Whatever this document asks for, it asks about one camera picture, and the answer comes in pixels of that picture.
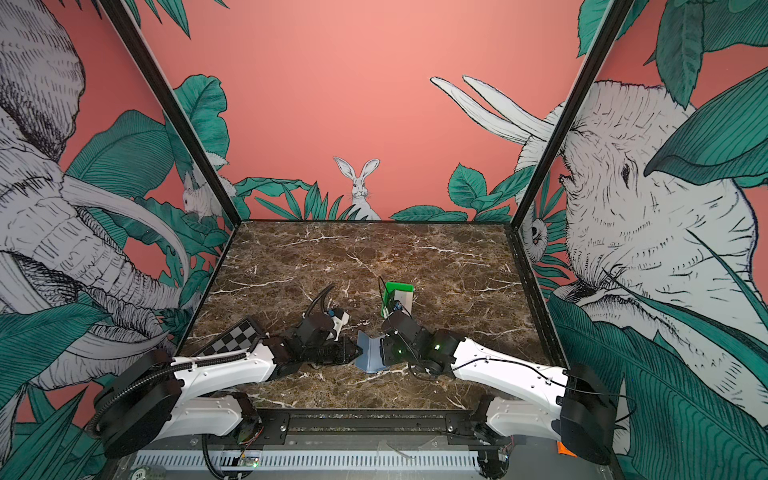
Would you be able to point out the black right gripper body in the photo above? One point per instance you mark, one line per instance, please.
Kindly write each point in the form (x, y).
(394, 355)

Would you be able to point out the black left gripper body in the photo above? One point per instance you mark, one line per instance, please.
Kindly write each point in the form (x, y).
(333, 353)

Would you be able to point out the blue leather card holder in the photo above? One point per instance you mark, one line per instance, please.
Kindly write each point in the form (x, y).
(371, 359)

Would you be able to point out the green plastic card tray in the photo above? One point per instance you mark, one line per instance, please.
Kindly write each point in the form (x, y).
(388, 303)

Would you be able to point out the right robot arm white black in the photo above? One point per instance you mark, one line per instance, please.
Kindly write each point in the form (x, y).
(570, 405)

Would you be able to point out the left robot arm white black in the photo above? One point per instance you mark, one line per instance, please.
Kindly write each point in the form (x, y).
(161, 396)

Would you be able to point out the stack of credit cards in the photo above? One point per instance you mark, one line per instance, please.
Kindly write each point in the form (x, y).
(403, 301)

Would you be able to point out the black white checkerboard plate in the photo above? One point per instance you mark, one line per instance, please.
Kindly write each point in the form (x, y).
(240, 336)

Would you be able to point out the green lit circuit board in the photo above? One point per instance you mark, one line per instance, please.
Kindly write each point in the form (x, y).
(249, 462)

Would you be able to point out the orange connector clip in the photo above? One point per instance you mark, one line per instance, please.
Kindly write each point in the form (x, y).
(563, 450)

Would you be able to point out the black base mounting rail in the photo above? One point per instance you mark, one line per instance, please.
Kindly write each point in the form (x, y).
(460, 427)

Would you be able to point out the white slotted cable duct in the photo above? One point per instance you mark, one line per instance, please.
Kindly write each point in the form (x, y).
(464, 461)

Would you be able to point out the black left frame post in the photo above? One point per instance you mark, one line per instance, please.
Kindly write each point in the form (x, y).
(128, 31)

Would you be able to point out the black frame post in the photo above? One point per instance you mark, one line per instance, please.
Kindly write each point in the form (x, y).
(612, 22)
(128, 31)

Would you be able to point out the black right frame post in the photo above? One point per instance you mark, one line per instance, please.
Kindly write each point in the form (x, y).
(612, 22)

